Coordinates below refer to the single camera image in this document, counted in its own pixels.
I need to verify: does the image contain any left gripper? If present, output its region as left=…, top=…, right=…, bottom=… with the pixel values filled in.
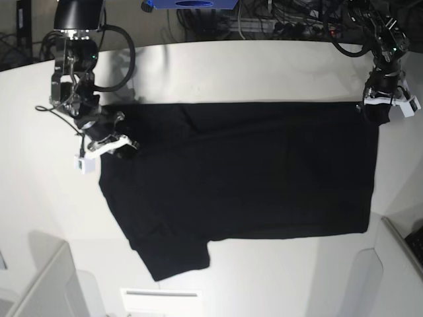
left=356, top=69, right=413, bottom=126

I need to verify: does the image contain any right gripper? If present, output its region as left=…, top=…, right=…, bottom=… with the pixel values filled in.
left=74, top=111, right=139, bottom=159

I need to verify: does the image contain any black T-shirt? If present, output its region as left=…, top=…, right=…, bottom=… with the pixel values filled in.
left=99, top=102, right=379, bottom=281

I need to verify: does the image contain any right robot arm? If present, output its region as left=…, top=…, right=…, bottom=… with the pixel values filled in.
left=36, top=1, right=139, bottom=159

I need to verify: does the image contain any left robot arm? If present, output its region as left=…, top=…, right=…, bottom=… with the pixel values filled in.
left=322, top=1, right=420, bottom=125

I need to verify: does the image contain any black keyboard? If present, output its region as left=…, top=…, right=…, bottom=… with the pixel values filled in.
left=405, top=227, right=423, bottom=265

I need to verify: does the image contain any white power strip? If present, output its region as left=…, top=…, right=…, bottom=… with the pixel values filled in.
left=222, top=18, right=324, bottom=36

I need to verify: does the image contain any white slotted panel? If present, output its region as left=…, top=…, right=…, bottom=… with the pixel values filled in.
left=120, top=288, right=203, bottom=316

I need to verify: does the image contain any blue box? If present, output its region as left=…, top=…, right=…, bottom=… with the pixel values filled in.
left=141, top=0, right=238, bottom=13

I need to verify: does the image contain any white cabinet left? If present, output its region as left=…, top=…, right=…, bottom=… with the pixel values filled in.
left=1, top=231, right=107, bottom=316

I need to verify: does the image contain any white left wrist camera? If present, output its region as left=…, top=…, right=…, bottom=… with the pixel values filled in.
left=399, top=96, right=422, bottom=118

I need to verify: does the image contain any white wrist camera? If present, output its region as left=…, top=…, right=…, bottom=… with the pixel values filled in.
left=399, top=96, right=422, bottom=118
left=73, top=155, right=95, bottom=174

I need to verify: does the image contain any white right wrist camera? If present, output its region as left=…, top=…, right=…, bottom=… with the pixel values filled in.
left=73, top=155, right=95, bottom=174

